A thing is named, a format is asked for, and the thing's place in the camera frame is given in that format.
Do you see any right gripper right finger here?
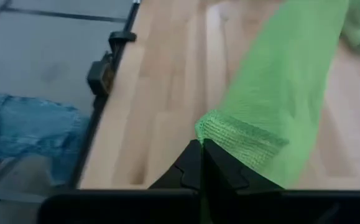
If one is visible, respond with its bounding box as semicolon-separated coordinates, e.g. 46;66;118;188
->
203;138;360;224

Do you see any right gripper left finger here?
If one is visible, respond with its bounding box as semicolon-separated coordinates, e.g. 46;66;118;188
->
38;139;203;224

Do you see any person's leg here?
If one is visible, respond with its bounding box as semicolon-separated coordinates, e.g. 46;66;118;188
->
0;92;90;186

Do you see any green microfiber towel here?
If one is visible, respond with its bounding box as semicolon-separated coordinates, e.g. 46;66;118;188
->
194;0;360;189

